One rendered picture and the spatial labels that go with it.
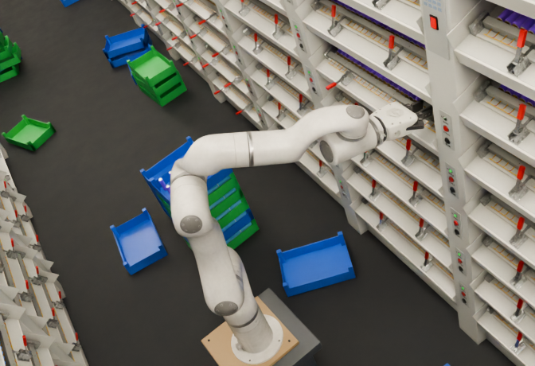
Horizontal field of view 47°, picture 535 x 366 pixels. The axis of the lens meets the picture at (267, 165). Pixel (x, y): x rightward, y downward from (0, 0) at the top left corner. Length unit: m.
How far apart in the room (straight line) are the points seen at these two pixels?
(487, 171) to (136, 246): 1.97
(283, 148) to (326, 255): 1.26
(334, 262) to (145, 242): 0.99
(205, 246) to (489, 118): 0.82
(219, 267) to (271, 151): 0.44
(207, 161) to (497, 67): 0.70
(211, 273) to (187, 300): 1.01
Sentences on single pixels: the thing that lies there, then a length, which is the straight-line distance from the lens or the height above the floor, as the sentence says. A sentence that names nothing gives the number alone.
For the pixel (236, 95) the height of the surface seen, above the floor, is 0.18.
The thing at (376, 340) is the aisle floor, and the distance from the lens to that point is 2.48.
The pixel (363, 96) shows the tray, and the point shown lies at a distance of 1.95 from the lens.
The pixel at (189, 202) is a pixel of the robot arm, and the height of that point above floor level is 1.09.
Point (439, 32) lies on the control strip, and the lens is 1.43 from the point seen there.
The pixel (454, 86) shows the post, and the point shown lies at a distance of 1.49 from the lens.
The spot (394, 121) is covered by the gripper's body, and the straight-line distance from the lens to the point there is 1.64.
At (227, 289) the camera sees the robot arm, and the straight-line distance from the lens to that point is 1.84.
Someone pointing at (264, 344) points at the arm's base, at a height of 0.33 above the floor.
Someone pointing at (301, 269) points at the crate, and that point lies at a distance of 2.72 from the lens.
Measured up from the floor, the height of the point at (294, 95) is 0.58.
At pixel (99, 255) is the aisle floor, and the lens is 3.23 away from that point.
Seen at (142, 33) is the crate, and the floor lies 0.09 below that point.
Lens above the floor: 2.15
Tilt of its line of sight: 42 degrees down
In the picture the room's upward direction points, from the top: 22 degrees counter-clockwise
